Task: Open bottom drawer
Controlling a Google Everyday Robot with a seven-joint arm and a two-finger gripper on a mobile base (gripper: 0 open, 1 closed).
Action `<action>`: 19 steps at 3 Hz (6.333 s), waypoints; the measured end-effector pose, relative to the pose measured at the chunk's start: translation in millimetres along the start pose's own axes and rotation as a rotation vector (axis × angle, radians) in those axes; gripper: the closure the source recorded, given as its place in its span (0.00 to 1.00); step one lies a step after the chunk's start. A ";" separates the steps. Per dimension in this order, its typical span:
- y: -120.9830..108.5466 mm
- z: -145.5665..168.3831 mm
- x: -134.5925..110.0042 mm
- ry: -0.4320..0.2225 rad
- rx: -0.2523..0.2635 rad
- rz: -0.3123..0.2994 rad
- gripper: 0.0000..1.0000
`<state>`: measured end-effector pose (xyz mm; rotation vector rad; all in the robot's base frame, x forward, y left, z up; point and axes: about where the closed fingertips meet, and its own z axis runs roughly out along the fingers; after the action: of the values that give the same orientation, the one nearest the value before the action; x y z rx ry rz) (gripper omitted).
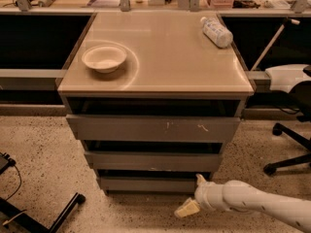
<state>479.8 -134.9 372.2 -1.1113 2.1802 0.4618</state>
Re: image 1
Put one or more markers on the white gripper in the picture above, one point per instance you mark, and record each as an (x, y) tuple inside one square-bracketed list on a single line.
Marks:
[(203, 196)]

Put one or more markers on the grey bottom drawer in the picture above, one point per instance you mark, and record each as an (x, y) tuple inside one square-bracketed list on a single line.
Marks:
[(165, 186)]

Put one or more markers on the grey drawer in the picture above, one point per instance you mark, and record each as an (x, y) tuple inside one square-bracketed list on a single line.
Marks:
[(165, 186), (153, 161), (183, 129)]

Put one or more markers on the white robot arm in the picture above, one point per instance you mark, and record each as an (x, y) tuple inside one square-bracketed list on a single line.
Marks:
[(240, 197)]

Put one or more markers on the grey middle drawer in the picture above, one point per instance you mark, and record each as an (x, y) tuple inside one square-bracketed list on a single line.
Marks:
[(153, 161)]

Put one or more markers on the grey drawer cabinet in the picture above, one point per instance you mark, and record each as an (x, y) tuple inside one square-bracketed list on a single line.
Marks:
[(172, 70)]

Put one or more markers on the grey top drawer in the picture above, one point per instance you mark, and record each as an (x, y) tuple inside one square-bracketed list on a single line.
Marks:
[(183, 129)]

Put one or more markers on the black office chair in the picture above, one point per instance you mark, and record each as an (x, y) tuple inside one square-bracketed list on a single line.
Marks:
[(295, 81)]

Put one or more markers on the clear plastic water bottle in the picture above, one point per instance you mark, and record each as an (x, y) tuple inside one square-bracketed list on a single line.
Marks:
[(216, 32)]

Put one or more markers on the white paper bowl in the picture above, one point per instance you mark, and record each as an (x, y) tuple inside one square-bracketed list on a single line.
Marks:
[(104, 59)]

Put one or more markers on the white stick with tip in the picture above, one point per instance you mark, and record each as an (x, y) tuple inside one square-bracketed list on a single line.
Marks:
[(286, 21)]

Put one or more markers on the black gadgets on desk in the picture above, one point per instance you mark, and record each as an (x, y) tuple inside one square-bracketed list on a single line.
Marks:
[(245, 4)]

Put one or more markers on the black metal stand frame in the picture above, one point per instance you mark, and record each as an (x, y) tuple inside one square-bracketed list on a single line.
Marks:
[(14, 217)]

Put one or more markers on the black device with cable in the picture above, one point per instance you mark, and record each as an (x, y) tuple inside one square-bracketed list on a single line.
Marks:
[(5, 162)]

